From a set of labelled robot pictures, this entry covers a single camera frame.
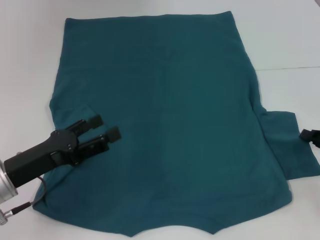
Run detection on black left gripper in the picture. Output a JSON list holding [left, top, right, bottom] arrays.
[[3, 114, 123, 188]]

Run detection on left gripper cable with connector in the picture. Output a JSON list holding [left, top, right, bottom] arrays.
[[0, 176, 48, 225]]

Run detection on blue teal shirt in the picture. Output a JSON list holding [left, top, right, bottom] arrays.
[[32, 10, 320, 225]]

